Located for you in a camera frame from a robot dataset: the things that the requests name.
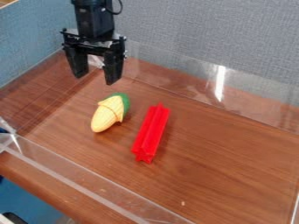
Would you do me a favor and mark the clear acrylic back wall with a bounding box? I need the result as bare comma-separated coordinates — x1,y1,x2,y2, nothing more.
125,40,299,135

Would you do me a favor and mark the clear acrylic wall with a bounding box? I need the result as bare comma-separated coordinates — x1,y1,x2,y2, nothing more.
5,136,193,224
125,40,299,135

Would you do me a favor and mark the yellow toy corn cob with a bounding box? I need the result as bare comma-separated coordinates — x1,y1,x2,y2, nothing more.
91,93,129,133

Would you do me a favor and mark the black cable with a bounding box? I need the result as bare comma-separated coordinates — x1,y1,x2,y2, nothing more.
105,0,124,16

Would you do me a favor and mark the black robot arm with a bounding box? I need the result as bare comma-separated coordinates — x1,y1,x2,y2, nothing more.
60,0,127,85

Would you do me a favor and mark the clear acrylic corner bracket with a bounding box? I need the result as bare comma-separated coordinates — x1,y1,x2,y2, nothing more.
88,55,104,69

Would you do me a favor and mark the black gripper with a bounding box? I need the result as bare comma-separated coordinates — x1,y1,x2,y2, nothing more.
60,28,127,85

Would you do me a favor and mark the clear acrylic left bracket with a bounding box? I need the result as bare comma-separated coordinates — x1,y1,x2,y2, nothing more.
0,116,22,154

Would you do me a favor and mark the clear acrylic front wall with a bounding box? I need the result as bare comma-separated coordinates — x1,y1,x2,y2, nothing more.
5,136,193,224

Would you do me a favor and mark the red star-shaped plastic block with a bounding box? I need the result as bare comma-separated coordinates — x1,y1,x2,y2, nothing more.
131,103,169,164

